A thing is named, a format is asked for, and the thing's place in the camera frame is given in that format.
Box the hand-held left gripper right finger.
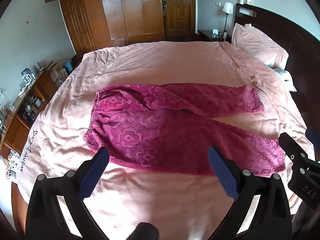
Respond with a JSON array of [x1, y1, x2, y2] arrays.
[[208, 146, 292, 240]]

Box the brown wooden wardrobe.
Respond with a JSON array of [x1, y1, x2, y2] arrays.
[[43, 0, 165, 55]]

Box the white shade table lamp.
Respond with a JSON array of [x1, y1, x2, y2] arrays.
[[222, 2, 234, 34]]

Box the clear electric kettle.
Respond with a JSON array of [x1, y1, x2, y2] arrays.
[[21, 68, 34, 85]]

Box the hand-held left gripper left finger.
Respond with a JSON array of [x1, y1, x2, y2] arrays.
[[25, 147, 110, 240]]

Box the brown wooden side cabinet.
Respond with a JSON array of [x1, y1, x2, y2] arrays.
[[0, 67, 59, 153]]

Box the pink pillow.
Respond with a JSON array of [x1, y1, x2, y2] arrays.
[[231, 23, 289, 68]]

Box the brown wooden door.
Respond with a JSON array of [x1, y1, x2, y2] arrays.
[[160, 0, 198, 37]]

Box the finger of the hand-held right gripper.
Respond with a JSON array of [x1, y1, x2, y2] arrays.
[[306, 129, 320, 147], [278, 132, 320, 178]]

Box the magenta floral fleece pants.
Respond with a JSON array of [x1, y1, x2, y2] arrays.
[[84, 83, 288, 177]]

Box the dark cloth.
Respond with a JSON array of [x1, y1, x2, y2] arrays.
[[125, 222, 160, 240]]

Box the pink duvet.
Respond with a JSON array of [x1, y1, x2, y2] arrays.
[[15, 40, 315, 240]]

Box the dark wooden nightstand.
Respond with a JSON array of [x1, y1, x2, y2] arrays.
[[197, 29, 233, 42]]

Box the white pillow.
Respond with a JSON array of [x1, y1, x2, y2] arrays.
[[272, 69, 298, 92]]

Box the dark wooden headboard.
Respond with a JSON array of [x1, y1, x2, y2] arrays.
[[234, 3, 320, 160]]

